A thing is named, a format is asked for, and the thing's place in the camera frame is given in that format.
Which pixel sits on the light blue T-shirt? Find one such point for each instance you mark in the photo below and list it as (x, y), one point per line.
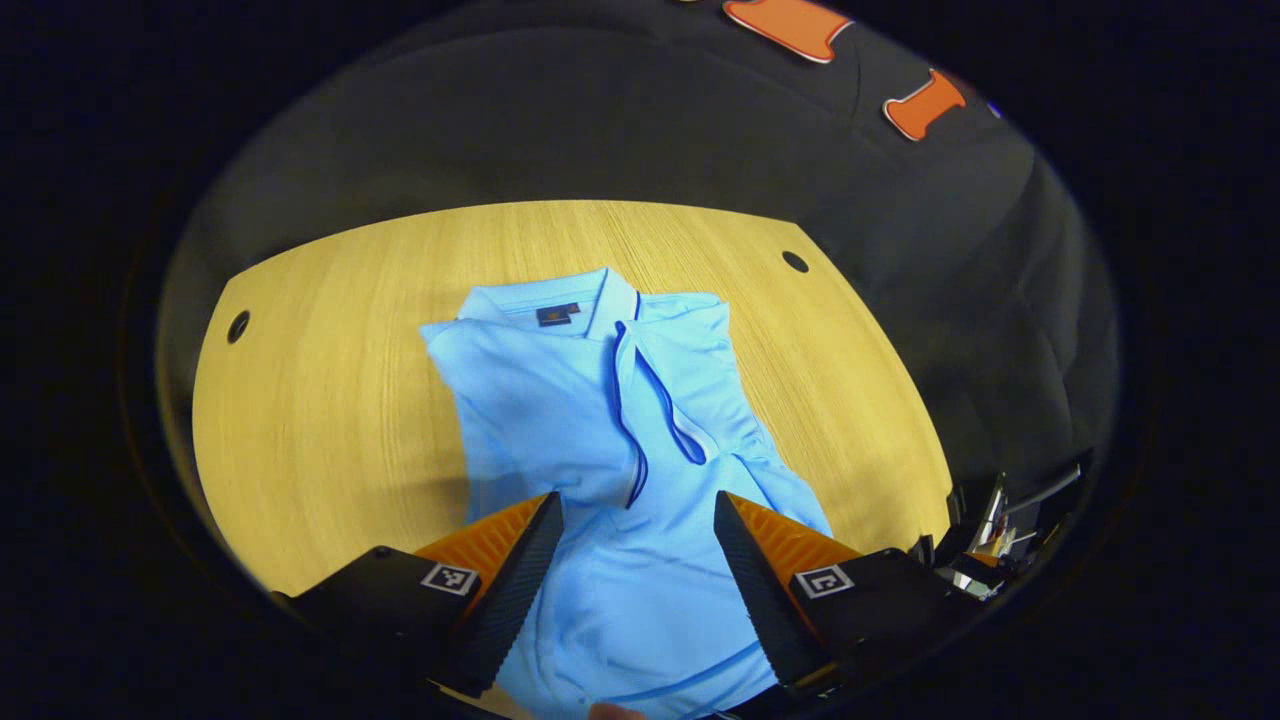
(580, 420)

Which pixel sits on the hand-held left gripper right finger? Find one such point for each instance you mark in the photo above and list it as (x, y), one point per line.
(765, 600)

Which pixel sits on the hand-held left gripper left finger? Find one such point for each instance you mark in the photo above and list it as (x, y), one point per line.
(515, 590)

